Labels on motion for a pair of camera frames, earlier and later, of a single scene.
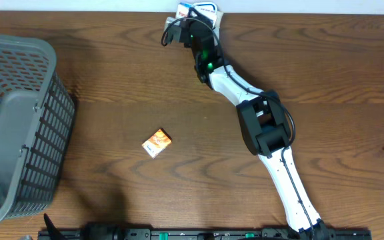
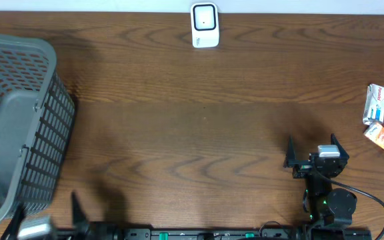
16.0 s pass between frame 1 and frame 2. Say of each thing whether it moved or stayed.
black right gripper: moved
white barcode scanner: stayed
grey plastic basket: stayed
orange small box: moved
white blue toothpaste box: moved
